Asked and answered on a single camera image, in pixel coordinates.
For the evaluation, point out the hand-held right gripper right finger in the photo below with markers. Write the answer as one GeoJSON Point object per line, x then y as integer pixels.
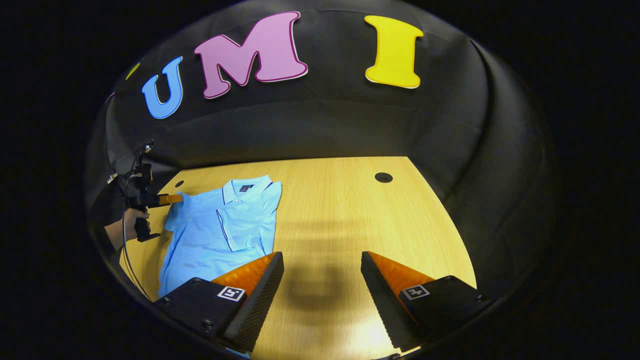
{"type": "Point", "coordinates": [384, 305]}

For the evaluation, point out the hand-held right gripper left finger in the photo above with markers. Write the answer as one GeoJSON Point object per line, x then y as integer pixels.
{"type": "Point", "coordinates": [260, 305]}

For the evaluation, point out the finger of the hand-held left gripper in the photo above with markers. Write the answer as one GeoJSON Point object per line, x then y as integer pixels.
{"type": "Point", "coordinates": [171, 199]}

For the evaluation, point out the light blue T-shirt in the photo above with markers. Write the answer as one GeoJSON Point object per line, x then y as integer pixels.
{"type": "Point", "coordinates": [210, 235]}

